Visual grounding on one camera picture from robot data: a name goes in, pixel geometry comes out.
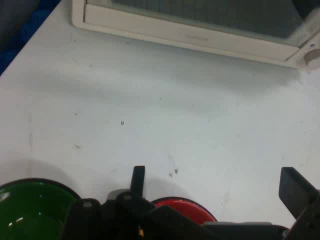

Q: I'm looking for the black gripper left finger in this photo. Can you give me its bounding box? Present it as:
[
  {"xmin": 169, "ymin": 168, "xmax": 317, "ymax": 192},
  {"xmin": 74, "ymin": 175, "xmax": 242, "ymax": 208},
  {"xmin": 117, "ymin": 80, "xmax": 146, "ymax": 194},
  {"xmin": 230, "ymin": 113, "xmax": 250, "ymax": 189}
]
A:
[{"xmin": 63, "ymin": 165, "xmax": 157, "ymax": 240}]

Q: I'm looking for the green bowl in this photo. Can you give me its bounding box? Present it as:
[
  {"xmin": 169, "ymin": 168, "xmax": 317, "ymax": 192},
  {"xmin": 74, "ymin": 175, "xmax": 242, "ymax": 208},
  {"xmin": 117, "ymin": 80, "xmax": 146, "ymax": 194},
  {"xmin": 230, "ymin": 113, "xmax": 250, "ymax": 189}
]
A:
[{"xmin": 0, "ymin": 177, "xmax": 82, "ymax": 240}]

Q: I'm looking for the oven glass door with handle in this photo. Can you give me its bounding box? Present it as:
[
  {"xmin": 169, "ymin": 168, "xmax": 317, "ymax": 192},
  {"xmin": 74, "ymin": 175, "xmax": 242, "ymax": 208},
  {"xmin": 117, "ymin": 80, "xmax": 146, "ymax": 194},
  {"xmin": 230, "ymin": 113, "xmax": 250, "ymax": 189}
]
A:
[{"xmin": 83, "ymin": 0, "xmax": 313, "ymax": 68}]

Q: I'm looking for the cream toaster oven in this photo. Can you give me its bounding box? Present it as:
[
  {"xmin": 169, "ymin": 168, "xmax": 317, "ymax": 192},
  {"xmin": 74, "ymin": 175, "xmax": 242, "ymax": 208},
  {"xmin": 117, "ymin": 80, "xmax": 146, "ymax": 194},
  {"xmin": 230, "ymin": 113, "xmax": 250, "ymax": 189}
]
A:
[{"xmin": 71, "ymin": 0, "xmax": 320, "ymax": 75}]

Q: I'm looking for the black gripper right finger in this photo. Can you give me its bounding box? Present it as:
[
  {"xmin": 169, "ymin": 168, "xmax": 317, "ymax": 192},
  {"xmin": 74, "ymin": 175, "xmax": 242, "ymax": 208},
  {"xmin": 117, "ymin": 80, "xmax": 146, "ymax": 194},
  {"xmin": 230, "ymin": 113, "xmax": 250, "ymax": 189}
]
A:
[{"xmin": 278, "ymin": 166, "xmax": 320, "ymax": 240}]

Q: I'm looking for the red bowl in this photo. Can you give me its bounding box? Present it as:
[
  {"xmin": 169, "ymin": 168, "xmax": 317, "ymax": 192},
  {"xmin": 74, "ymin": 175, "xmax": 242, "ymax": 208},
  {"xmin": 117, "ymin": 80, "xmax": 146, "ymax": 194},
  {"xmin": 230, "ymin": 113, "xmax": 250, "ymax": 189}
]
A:
[{"xmin": 151, "ymin": 197, "xmax": 218, "ymax": 225}]

